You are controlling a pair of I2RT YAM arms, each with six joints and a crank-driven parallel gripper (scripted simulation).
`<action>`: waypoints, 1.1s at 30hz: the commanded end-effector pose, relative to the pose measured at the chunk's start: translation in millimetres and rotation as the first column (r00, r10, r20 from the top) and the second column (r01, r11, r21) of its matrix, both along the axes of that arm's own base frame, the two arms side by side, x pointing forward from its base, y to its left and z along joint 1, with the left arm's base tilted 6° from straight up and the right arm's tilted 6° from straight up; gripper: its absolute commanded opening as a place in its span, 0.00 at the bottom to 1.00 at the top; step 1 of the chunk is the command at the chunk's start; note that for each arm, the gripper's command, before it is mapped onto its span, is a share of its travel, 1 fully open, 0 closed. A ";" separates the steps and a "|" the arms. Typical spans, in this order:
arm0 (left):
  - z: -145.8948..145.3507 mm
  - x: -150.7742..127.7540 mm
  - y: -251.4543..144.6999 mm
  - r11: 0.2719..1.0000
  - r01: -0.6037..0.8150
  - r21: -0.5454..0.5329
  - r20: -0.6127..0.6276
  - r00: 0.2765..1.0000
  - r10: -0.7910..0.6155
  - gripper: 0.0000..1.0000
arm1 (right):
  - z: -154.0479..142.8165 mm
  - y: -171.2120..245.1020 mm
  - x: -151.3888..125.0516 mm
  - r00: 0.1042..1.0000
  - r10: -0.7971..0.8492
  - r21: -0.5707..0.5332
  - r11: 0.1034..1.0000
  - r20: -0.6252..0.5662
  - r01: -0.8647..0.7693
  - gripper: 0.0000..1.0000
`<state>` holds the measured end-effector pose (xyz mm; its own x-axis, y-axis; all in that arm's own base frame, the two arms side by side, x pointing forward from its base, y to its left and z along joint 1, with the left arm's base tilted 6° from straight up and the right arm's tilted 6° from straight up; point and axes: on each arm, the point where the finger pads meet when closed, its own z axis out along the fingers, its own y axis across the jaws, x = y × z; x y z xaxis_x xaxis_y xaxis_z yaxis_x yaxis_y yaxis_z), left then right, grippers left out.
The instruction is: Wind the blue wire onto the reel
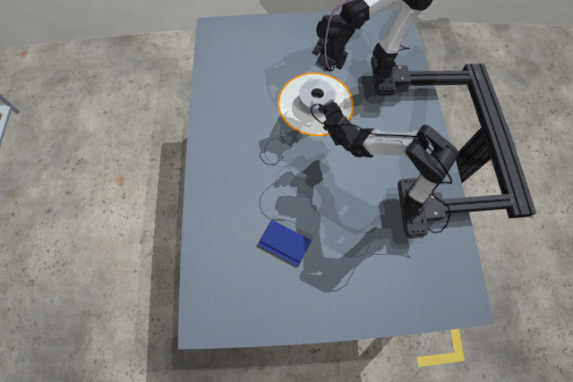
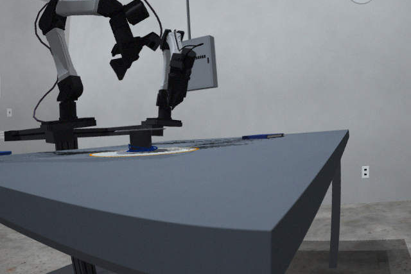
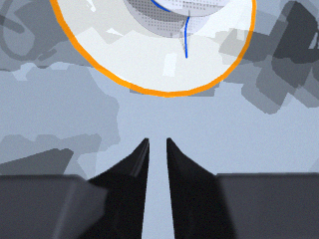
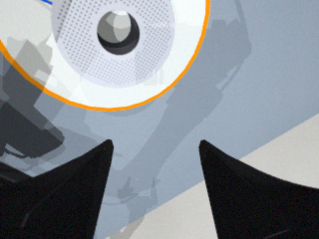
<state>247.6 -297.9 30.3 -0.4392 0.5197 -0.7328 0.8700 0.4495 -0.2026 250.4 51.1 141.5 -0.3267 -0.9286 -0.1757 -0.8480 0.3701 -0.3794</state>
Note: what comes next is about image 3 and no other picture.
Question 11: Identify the orange painted ring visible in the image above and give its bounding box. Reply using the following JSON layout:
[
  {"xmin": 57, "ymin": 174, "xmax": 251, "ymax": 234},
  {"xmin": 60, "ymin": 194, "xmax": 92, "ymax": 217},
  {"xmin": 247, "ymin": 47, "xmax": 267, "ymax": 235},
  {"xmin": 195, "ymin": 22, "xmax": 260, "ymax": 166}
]
[{"xmin": 49, "ymin": 0, "xmax": 256, "ymax": 98}]

